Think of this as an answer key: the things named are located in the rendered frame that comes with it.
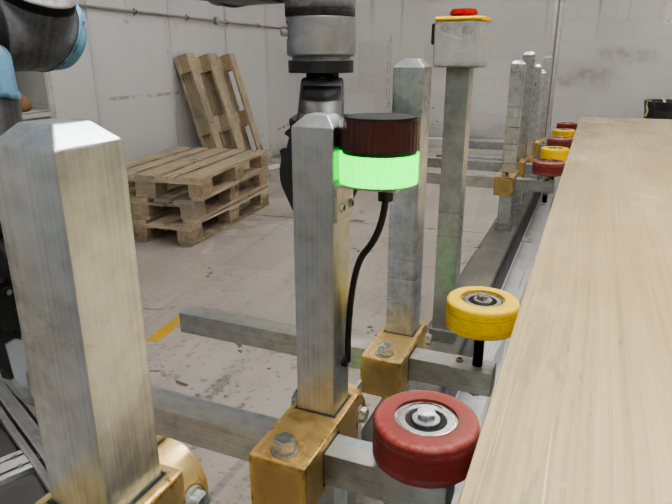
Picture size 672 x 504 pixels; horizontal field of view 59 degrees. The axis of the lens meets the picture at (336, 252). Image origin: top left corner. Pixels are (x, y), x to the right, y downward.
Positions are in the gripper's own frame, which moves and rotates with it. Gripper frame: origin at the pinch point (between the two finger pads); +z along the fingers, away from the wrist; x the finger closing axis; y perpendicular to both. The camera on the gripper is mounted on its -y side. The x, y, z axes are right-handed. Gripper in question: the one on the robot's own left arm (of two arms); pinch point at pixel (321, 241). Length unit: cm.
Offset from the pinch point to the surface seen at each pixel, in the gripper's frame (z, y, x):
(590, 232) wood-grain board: 6.3, 26.5, -40.9
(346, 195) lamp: -10.0, -19.6, -3.6
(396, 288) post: 6.9, 2.8, -9.1
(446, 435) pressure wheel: 5.4, -28.8, -11.1
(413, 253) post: 2.1, 2.2, -10.9
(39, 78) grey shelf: -8, 251, 168
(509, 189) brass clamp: 13, 89, -43
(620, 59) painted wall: -14, 697, -309
